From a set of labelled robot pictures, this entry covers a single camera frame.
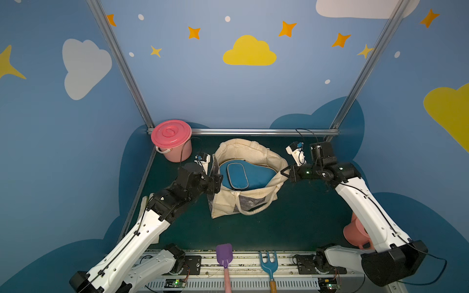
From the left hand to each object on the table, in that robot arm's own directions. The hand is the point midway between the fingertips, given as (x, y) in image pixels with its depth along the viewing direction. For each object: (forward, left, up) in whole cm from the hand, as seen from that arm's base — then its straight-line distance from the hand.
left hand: (218, 174), depth 71 cm
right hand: (+5, -28, -2) cm, 29 cm away
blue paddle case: (+5, -11, -8) cm, 14 cm away
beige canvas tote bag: (+17, -12, -4) cm, 21 cm away
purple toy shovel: (-24, -3, -28) cm, 37 cm away
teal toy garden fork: (-28, -22, -26) cm, 44 cm away
